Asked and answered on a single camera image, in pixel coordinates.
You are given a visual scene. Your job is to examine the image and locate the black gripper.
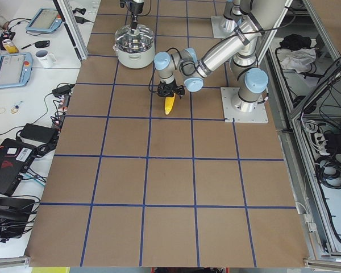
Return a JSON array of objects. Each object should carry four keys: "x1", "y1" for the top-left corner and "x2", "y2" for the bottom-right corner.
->
[
  {"x1": 156, "y1": 80, "x2": 185, "y2": 99},
  {"x1": 119, "y1": 0, "x2": 144, "y2": 34}
]

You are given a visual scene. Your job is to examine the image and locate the yellow corn cob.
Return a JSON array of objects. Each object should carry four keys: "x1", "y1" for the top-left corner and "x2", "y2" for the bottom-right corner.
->
[{"x1": 164, "y1": 93, "x2": 176, "y2": 115}]

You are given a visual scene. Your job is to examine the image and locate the glass pot lid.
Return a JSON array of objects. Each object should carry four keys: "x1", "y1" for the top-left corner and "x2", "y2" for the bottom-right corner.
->
[{"x1": 115, "y1": 24, "x2": 154, "y2": 53}]

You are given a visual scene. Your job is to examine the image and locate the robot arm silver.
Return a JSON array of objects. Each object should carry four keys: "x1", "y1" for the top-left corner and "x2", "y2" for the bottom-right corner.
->
[
  {"x1": 153, "y1": 1, "x2": 288, "y2": 102},
  {"x1": 119, "y1": 0, "x2": 242, "y2": 35}
]

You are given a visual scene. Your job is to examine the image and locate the white steel cooking pot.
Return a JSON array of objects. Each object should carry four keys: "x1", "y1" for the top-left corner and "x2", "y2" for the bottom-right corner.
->
[{"x1": 113, "y1": 24, "x2": 155, "y2": 69}]

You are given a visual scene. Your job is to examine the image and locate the teach pendant far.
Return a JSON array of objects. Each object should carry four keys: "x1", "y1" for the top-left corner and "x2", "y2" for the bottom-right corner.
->
[{"x1": 26, "y1": 8, "x2": 62, "y2": 33}]

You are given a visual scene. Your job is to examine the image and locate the teach pendant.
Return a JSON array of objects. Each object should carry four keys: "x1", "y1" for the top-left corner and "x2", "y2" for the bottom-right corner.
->
[
  {"x1": 0, "y1": 52, "x2": 33, "y2": 89},
  {"x1": 26, "y1": 8, "x2": 62, "y2": 33}
]

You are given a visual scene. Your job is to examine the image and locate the white mug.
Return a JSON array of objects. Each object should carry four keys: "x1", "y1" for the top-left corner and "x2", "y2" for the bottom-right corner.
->
[{"x1": 35, "y1": 49, "x2": 57, "y2": 68}]

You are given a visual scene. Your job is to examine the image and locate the black power adapter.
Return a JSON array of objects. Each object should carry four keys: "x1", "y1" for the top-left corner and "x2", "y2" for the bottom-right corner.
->
[{"x1": 52, "y1": 84, "x2": 75, "y2": 97}]

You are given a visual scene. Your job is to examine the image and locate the yellow drink can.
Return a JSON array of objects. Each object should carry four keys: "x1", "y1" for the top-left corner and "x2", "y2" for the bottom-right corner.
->
[{"x1": 2, "y1": 39, "x2": 19, "y2": 53}]

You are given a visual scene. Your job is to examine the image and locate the teach pendant near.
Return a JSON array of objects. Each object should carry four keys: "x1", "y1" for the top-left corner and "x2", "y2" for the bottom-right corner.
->
[{"x1": 0, "y1": 52, "x2": 33, "y2": 89}]

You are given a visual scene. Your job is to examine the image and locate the large black power brick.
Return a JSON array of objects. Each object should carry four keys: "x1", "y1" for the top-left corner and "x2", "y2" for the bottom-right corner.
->
[{"x1": 19, "y1": 123, "x2": 59, "y2": 143}]

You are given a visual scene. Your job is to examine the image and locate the black laptop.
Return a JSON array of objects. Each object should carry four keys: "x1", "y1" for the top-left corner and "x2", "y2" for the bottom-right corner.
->
[{"x1": 0, "y1": 138, "x2": 37, "y2": 196}]

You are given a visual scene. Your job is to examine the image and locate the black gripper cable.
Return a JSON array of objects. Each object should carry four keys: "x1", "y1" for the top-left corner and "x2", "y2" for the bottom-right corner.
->
[{"x1": 147, "y1": 71, "x2": 160, "y2": 93}]

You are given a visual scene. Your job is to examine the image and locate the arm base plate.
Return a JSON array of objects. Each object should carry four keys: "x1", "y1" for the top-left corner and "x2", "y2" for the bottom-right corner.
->
[
  {"x1": 221, "y1": 87, "x2": 269, "y2": 123},
  {"x1": 211, "y1": 16, "x2": 238, "y2": 39}
]

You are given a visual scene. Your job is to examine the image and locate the aluminium frame post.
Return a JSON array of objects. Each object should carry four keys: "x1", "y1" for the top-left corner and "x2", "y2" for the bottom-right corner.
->
[{"x1": 53, "y1": 0, "x2": 88, "y2": 61}]

